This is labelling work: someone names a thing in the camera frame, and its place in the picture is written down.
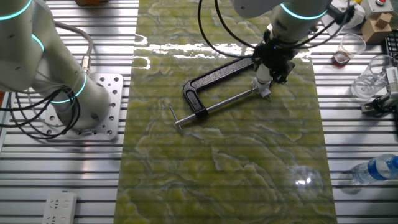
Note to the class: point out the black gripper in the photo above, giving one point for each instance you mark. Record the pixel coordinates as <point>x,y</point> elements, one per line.
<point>275,54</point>

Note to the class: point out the white light bulb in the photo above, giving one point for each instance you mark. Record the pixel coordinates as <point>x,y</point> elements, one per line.
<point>263,74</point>

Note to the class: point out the black C-clamp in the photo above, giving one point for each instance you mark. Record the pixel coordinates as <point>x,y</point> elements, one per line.
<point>211,77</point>

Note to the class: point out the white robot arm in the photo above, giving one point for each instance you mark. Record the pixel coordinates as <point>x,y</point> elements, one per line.
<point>62,77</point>

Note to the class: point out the glass beaker with dark liquid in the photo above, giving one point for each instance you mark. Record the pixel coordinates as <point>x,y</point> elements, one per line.
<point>345,54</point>

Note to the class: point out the white crumpled plastic bag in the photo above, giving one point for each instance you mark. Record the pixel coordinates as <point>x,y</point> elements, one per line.
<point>357,18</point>

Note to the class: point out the clear plastic cup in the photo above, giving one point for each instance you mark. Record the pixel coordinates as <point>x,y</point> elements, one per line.
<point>370,81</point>

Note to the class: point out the tan cardboard box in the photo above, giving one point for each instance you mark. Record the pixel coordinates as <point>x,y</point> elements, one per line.
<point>374,34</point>

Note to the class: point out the black and metal tool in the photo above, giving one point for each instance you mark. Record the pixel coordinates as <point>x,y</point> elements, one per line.
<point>377,105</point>

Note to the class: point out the green marble pattern mat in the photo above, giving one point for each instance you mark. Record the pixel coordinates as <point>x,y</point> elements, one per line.
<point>217,174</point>

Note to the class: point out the white ribbed device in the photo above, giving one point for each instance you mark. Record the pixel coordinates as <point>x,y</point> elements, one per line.
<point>392,79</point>

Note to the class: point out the small wooden block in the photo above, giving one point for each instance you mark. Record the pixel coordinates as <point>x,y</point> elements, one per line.
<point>384,19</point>

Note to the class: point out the black keyboard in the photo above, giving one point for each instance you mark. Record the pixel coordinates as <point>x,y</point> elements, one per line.
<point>392,45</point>

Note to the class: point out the grey emergency stop box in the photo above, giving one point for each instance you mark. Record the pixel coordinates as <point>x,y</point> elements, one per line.
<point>381,8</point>

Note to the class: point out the blue label water bottle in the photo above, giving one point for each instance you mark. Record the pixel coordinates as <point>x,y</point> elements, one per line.
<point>376,169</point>

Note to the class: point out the brown wooden item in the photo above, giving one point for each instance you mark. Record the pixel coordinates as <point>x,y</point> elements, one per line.
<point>90,2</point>

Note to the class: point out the white power strip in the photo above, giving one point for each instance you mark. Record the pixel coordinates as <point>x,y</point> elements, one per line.
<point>59,208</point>

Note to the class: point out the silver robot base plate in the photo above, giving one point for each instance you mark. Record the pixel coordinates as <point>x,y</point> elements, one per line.
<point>113,93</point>

